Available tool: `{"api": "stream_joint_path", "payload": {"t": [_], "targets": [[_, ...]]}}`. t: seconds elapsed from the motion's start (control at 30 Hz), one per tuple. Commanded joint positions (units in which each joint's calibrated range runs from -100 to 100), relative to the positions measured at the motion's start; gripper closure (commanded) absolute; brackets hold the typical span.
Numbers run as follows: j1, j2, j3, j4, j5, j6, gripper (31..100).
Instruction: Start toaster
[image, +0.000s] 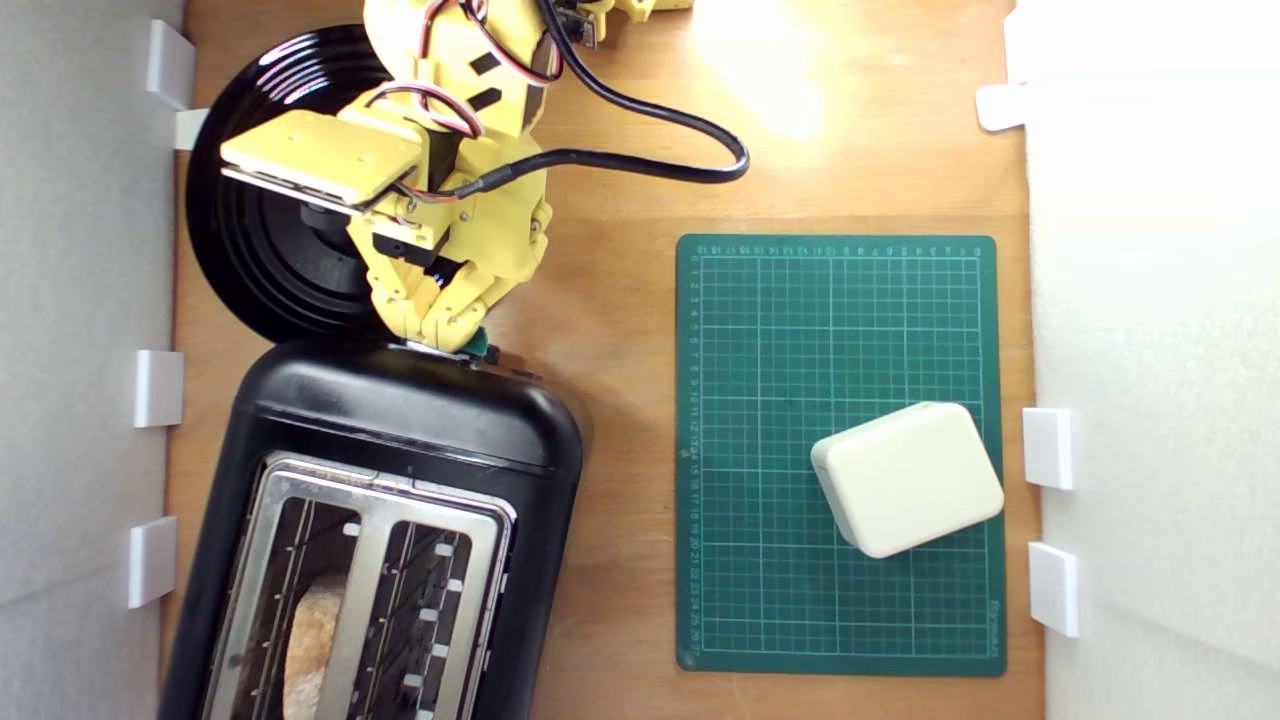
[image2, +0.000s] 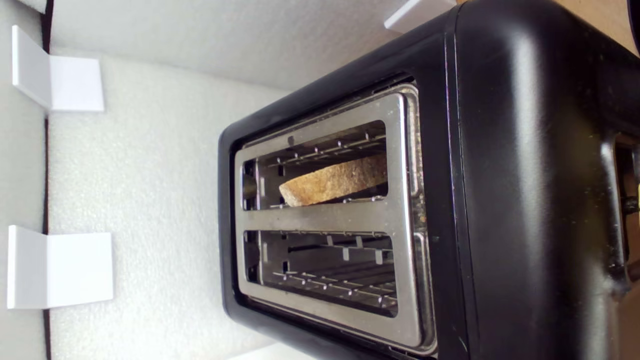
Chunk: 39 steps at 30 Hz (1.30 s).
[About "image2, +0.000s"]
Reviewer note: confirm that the black two-slot toaster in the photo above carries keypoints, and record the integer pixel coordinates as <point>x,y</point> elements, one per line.
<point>525,200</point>

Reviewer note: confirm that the brown bread slice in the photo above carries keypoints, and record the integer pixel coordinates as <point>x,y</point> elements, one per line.
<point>335,182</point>

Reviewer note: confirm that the white wall clip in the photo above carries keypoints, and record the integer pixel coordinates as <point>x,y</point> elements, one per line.
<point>65,82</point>
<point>60,270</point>
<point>417,12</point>

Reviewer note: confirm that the black round plate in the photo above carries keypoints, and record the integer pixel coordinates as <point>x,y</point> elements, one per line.
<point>635,20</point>

